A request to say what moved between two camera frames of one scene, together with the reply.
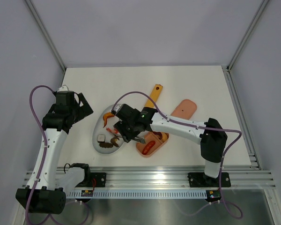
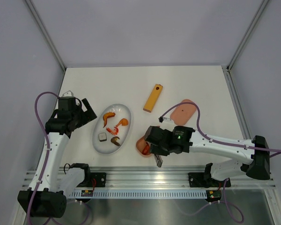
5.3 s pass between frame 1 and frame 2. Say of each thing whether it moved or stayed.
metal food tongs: moved
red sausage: stayed
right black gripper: moved
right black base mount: stayed
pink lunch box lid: stayed
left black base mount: stayed
